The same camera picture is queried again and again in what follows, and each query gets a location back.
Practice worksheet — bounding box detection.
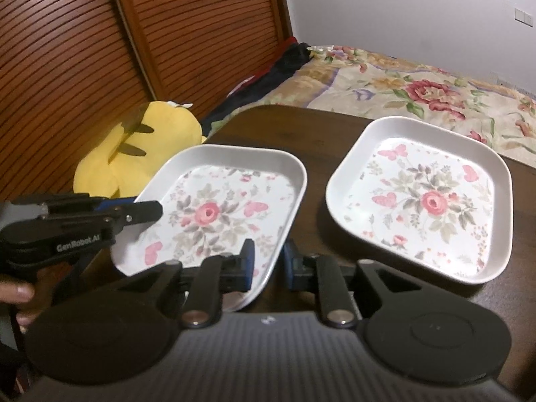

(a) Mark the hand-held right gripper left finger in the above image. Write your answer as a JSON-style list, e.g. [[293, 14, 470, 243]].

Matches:
[[111, 239, 256, 330]]

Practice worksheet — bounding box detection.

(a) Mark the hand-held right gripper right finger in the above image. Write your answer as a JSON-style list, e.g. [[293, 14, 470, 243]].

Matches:
[[282, 241, 423, 330]]

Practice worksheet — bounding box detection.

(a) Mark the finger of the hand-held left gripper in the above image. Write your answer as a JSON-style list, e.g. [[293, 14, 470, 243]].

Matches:
[[93, 196, 139, 212], [112, 200, 164, 236]]

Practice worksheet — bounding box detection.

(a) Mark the square floral plate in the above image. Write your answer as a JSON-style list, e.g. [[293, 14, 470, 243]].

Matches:
[[326, 116, 514, 286], [110, 143, 308, 313]]

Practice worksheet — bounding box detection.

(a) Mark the person's left hand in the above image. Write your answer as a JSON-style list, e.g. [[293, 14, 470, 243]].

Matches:
[[0, 280, 38, 332]]

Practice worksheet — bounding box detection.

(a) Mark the yellow plush toy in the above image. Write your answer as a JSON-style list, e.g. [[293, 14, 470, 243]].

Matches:
[[73, 100, 208, 200]]

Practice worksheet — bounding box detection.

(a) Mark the wooden louvered wardrobe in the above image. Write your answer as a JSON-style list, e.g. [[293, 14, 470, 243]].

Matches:
[[0, 0, 294, 202]]

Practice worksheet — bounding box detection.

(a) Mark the dark clothes pile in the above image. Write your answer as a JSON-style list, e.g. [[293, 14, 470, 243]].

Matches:
[[201, 38, 313, 128]]

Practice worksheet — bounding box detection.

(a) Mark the floral bed blanket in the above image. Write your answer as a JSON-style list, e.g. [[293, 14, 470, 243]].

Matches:
[[207, 44, 536, 166]]

